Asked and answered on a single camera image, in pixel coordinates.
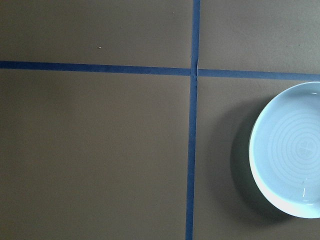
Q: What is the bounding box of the light blue ceramic plate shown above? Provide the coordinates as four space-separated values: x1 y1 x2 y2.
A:
248 81 320 219

